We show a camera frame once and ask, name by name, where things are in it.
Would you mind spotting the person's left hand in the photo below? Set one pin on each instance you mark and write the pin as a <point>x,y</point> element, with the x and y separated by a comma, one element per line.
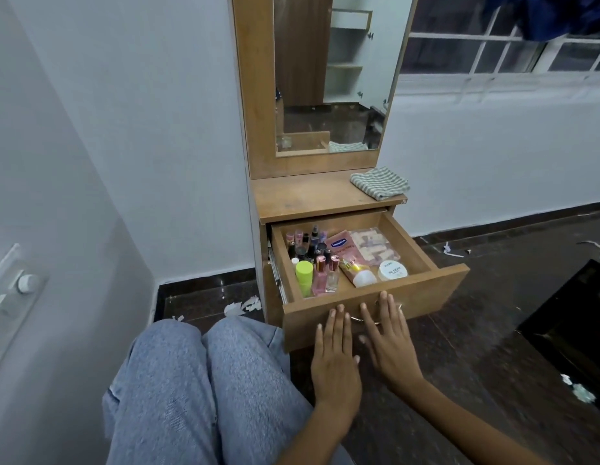
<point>336,372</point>

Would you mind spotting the person's right hand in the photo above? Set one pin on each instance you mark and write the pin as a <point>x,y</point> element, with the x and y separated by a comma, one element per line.
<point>392,348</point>

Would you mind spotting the wooden drawer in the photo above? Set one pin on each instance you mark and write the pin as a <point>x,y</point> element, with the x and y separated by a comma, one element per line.
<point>426,290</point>

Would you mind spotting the white round jar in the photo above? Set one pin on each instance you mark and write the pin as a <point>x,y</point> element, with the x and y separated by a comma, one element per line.
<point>392,270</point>

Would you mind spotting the clear perfume bottle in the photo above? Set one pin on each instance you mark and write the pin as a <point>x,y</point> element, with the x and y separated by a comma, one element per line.
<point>333,273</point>

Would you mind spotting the pink perfume bottle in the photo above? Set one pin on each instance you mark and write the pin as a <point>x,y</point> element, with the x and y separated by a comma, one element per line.
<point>320,276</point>

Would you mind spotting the pink Vaseline lotion tube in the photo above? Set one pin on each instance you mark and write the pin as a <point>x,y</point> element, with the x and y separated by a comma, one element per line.
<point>348,256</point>

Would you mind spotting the green cylindrical stick container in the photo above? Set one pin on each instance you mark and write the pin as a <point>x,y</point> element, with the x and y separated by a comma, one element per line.
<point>304,276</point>

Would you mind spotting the clear box of mini bottles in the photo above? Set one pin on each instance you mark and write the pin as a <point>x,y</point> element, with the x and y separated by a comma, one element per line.
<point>372,244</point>

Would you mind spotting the nude nail polish bottle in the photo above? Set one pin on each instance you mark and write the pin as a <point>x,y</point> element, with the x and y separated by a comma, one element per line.
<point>321,248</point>

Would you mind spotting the glitter capped nail polish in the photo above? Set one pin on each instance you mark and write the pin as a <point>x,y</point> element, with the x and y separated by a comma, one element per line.
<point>304,249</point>

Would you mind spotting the small dark nail polish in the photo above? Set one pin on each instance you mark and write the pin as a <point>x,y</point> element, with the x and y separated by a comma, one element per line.
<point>306,238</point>

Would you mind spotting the blue nail polish bottle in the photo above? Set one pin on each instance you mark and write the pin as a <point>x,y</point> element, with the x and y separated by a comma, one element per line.
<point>314,233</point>

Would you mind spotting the green checked cloth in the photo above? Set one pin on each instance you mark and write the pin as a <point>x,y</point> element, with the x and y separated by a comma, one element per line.
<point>380,183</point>

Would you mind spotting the person's right forearm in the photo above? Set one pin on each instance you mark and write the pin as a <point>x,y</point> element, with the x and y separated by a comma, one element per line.
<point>464,431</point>

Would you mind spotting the person's left forearm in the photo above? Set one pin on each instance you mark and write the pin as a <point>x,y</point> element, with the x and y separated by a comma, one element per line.
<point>319,440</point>

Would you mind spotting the person's grey jeans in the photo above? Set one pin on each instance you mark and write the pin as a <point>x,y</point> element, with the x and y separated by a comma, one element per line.
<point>208,392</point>

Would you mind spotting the torn white paper pile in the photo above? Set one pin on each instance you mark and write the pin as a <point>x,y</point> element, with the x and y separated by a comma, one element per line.
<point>242,307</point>

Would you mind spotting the wooden dressing table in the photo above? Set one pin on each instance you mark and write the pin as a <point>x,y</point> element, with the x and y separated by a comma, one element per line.
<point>305,193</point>

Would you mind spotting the crumpled white paper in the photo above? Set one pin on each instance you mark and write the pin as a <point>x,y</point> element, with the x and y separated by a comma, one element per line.
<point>581,392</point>

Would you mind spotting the grey curved strip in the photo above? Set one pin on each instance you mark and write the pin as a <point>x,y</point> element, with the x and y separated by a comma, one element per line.
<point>598,246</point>

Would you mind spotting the dressing table mirror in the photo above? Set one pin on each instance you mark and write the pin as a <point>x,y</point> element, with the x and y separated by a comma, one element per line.
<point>329,91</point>

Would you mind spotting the white barred window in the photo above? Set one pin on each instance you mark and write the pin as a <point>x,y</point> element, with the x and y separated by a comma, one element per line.
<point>450,87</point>

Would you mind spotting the blue curtain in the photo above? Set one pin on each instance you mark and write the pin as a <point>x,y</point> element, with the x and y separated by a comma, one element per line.
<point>561,14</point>

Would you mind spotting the metal drawer rail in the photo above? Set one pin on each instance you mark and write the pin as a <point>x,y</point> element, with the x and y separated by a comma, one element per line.
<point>277,273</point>

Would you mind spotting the dark wooden bed frame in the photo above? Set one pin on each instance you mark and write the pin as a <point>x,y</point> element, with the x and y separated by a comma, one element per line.
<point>571,324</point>

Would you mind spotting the white wall switch panel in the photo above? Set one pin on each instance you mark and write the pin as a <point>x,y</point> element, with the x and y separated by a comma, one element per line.
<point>9,305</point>

